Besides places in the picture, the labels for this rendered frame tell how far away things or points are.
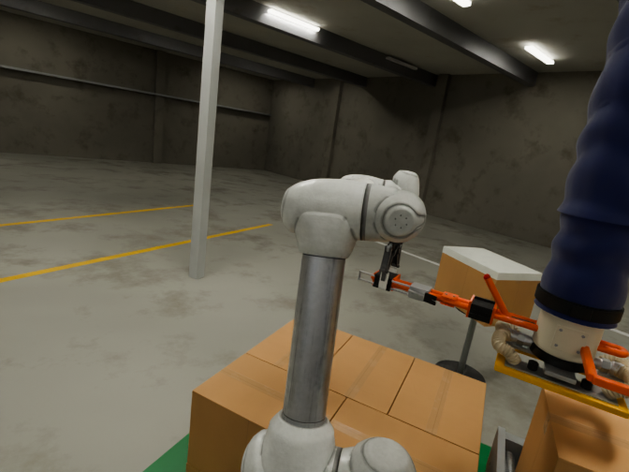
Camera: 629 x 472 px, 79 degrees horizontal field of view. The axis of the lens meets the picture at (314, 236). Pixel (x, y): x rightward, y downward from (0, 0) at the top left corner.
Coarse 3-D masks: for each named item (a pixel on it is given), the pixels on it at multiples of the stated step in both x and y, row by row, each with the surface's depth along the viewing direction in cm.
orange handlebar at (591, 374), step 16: (400, 288) 143; (448, 304) 135; (464, 304) 132; (512, 320) 125; (528, 320) 126; (608, 352) 113; (624, 352) 112; (592, 368) 99; (608, 384) 94; (624, 384) 93
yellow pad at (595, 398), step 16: (496, 368) 118; (512, 368) 118; (528, 368) 118; (544, 384) 112; (560, 384) 112; (576, 384) 113; (592, 384) 110; (592, 400) 107; (608, 400) 107; (624, 400) 109; (624, 416) 104
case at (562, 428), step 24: (552, 408) 128; (576, 408) 130; (528, 432) 146; (552, 432) 117; (576, 432) 118; (600, 432) 120; (624, 432) 122; (528, 456) 138; (552, 456) 112; (576, 456) 108; (600, 456) 109; (624, 456) 111
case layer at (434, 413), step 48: (288, 336) 231; (336, 336) 239; (240, 384) 181; (336, 384) 192; (384, 384) 197; (432, 384) 204; (480, 384) 210; (192, 432) 177; (240, 432) 163; (336, 432) 160; (384, 432) 164; (432, 432) 168; (480, 432) 173
